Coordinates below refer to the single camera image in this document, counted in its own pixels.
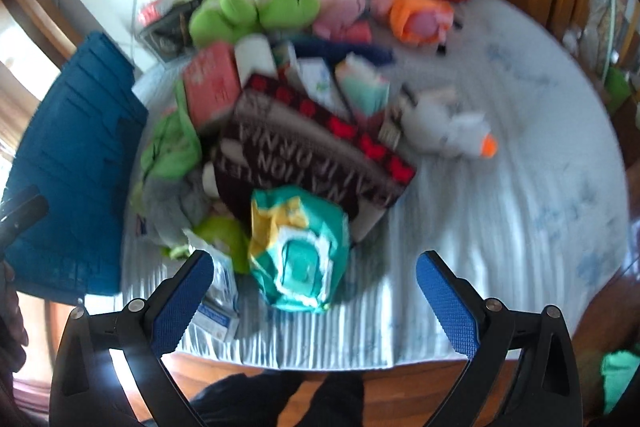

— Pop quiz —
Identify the grey cloth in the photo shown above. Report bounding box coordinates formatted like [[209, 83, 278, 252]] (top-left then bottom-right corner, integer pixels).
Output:
[[132, 167, 211, 248]]

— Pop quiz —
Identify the green cloth bag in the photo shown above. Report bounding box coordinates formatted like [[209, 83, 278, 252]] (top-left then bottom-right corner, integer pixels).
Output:
[[140, 79, 203, 180]]

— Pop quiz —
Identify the person's left hand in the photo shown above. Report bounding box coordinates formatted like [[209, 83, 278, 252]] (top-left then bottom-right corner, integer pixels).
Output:
[[0, 257, 30, 378]]

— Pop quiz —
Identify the wooden stick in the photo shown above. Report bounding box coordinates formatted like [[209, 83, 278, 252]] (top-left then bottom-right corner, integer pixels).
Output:
[[379, 87, 416, 144]]

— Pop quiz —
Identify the orange-dress pig plush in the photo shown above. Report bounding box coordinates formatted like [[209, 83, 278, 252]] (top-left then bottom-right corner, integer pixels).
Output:
[[371, 0, 463, 55]]

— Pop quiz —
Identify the pink patterned packet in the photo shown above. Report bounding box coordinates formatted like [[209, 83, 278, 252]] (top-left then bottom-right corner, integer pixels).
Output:
[[182, 43, 243, 132]]

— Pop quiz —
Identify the red tissue pack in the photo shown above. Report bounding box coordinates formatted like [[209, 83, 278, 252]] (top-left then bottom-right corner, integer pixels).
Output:
[[137, 0, 166, 26]]

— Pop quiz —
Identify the white goose plush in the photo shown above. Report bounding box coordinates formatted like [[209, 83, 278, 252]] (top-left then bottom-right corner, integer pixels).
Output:
[[400, 89, 498, 158]]

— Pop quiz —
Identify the green cloth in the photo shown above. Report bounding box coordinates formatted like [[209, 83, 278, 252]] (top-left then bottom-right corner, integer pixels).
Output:
[[600, 349, 640, 415]]

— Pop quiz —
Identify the green frog plush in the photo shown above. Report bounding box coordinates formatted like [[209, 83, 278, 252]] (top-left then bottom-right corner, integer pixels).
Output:
[[189, 0, 321, 50]]

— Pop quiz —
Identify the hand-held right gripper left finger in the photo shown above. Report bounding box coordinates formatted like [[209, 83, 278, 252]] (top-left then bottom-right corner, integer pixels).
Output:
[[48, 250, 215, 427]]

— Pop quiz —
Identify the teal wet wipes pack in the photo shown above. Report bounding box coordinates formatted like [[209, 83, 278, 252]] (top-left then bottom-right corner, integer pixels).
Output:
[[248, 187, 351, 314]]

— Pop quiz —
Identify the white bottle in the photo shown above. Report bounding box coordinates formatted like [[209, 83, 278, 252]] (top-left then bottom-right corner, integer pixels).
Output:
[[235, 34, 278, 80]]

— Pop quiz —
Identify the clear plastic bag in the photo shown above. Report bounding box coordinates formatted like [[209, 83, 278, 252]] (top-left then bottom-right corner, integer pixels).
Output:
[[182, 227, 242, 308]]

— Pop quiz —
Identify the blue plastic storage crate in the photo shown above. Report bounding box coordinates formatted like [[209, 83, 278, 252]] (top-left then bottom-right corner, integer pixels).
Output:
[[2, 32, 150, 303]]

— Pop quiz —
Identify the small pink pig plush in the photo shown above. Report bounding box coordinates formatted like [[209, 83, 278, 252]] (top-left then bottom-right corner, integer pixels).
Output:
[[312, 0, 373, 44]]

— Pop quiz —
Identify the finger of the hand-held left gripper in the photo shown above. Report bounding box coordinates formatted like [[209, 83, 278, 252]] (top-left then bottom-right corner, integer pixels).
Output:
[[0, 194, 50, 248]]

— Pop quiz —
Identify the blue and white box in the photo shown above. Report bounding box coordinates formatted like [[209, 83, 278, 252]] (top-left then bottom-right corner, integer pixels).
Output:
[[295, 59, 351, 118]]

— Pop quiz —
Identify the flat blue-white medicine box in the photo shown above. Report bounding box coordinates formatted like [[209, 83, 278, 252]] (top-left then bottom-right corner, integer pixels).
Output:
[[192, 292, 242, 343]]

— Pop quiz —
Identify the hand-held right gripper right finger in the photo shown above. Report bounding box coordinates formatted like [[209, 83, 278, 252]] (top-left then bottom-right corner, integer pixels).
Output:
[[416, 251, 584, 427]]

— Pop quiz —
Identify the maroon knit scarf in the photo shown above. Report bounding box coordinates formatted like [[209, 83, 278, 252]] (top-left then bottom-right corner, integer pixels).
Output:
[[212, 73, 417, 243]]

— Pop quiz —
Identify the black metal box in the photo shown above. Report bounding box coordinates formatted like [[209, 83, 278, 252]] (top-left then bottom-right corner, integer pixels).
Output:
[[137, 0, 221, 62]]

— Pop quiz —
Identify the mint tissue packet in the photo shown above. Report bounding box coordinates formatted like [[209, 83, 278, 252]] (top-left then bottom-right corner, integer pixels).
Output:
[[335, 54, 391, 120]]

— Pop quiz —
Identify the dark blue duster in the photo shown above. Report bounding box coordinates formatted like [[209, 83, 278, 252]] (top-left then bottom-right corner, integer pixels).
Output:
[[290, 36, 394, 65]]

